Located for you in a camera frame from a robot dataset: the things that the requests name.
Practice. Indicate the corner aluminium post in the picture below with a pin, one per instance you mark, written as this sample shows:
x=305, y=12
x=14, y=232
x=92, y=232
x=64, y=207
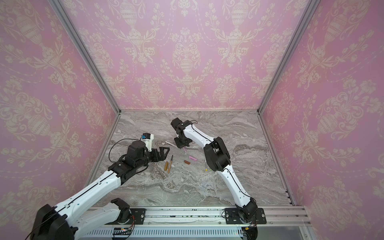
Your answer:
x=295, y=39
x=73, y=33

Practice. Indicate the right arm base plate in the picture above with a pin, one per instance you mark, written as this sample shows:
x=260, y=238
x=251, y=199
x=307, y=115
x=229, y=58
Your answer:
x=233, y=217

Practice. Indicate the right corner aluminium post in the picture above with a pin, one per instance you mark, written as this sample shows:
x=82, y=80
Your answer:
x=295, y=39

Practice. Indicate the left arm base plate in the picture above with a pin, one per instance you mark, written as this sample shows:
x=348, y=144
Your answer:
x=135, y=215

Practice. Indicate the tan brown pen cap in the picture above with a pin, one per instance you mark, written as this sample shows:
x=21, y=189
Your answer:
x=166, y=166

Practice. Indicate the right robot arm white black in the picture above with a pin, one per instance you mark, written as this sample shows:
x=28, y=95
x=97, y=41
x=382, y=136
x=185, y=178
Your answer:
x=218, y=160

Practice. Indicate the left corner aluminium post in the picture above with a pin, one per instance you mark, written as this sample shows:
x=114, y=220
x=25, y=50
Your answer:
x=73, y=33

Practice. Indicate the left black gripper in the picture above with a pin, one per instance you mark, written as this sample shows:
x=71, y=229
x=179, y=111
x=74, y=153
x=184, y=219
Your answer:
x=162, y=156

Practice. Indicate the aluminium front rail frame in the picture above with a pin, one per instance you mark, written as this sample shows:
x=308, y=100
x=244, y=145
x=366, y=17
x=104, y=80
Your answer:
x=207, y=223

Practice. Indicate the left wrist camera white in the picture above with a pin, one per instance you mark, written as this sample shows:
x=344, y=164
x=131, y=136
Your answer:
x=148, y=138

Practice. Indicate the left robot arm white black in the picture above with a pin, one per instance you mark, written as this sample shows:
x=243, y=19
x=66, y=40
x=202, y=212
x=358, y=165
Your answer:
x=69, y=220

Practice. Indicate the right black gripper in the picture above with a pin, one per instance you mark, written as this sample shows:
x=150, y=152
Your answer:
x=182, y=140

